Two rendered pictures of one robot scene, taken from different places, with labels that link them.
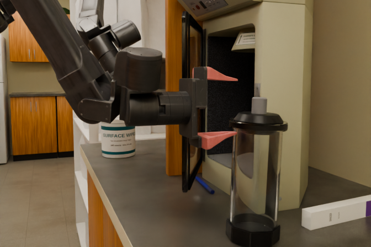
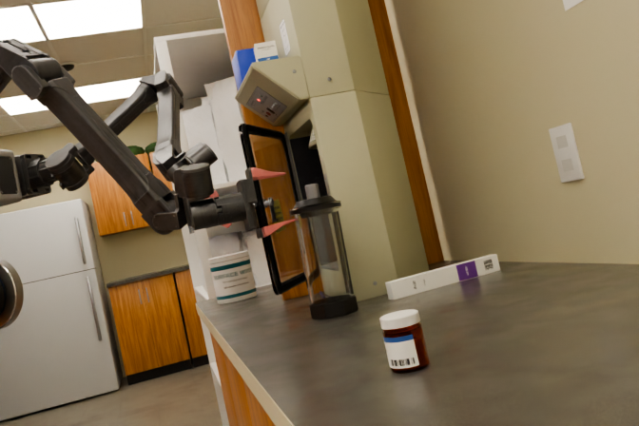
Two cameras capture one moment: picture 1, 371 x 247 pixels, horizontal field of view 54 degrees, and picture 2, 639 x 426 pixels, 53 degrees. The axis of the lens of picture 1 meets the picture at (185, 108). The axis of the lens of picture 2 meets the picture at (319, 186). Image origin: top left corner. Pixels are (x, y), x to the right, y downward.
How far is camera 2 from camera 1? 0.71 m
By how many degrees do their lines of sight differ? 10
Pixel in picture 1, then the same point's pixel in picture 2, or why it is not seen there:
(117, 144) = (231, 284)
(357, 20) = (448, 85)
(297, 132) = (378, 213)
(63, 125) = (192, 315)
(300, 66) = (364, 148)
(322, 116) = (451, 198)
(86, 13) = (161, 145)
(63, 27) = (130, 162)
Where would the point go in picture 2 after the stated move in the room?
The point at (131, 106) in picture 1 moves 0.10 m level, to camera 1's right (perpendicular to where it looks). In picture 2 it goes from (193, 211) to (242, 201)
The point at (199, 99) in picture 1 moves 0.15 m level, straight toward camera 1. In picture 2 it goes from (249, 195) to (227, 195)
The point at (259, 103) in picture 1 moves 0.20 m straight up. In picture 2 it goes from (309, 189) to (289, 95)
